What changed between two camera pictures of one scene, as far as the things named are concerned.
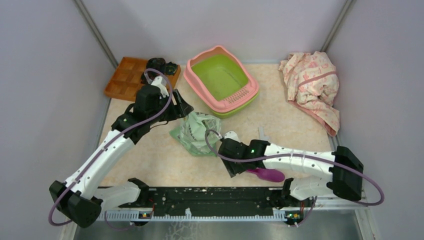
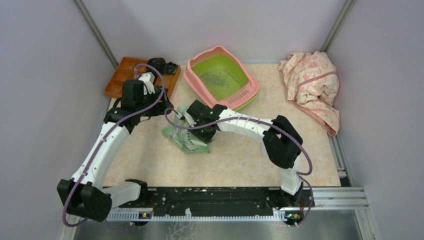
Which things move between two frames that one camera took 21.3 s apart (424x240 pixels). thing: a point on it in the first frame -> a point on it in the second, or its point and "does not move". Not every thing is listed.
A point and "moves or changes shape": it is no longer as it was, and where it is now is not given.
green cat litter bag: (199, 134) moves or changes shape
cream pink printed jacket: (312, 82) does not move
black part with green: (170, 68) does not move
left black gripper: (181, 109) -> (161, 106)
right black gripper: (232, 168) -> (206, 138)
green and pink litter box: (217, 82) does not move
